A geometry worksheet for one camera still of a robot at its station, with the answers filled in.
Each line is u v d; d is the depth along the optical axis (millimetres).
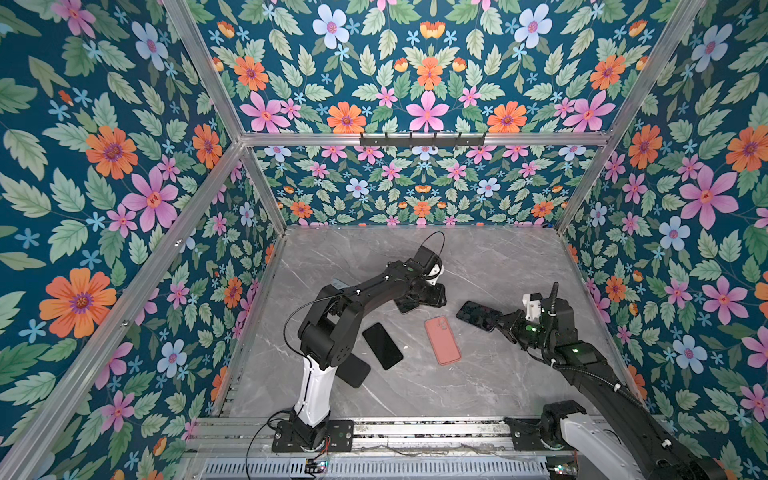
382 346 891
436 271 808
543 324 650
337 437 734
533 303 760
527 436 732
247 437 747
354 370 843
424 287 797
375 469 766
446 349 891
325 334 519
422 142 932
